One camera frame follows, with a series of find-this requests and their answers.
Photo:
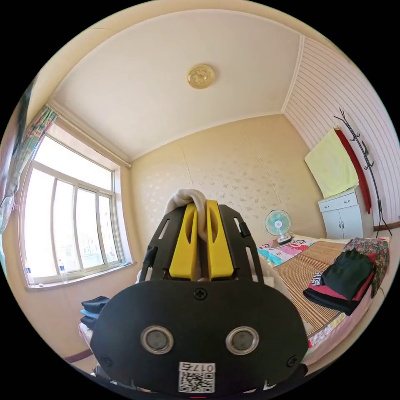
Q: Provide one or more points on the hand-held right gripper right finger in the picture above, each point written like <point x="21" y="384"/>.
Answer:
<point x="219" y="250"/>

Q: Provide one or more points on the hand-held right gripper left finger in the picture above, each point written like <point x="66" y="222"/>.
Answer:
<point x="185" y="250"/>

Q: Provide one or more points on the white long sleeve shirt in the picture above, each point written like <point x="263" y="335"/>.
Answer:
<point x="187" y="196"/>

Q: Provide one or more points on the small white table fan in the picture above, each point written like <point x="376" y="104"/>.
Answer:
<point x="278" y="225"/>

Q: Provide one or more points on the bed with woven mat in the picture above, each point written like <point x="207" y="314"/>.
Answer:
<point x="297" y="265"/>

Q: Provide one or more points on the pile of clothes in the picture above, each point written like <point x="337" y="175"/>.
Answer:
<point x="343" y="278"/>
<point x="93" y="307"/>

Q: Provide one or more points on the window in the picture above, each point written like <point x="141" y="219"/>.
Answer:
<point x="72" y="218"/>

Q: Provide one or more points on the clear plastic bottle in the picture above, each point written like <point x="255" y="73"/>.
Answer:
<point x="28" y="275"/>
<point x="62" y="271"/>

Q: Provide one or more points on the white cupboard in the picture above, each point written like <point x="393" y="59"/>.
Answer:
<point x="343" y="215"/>

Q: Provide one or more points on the yellow towel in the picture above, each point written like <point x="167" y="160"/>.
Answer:
<point x="331" y="165"/>

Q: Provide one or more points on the floral folded quilt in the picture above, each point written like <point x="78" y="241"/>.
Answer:
<point x="376" y="250"/>

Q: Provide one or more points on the red cloth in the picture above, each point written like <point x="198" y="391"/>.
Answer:
<point x="357" y="170"/>

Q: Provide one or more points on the black coat rack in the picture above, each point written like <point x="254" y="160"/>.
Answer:
<point x="376" y="187"/>

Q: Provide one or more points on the round ceiling lamp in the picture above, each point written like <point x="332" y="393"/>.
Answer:
<point x="201" y="76"/>

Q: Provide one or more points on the striped curtain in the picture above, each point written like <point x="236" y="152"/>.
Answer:
<point x="42" y="126"/>

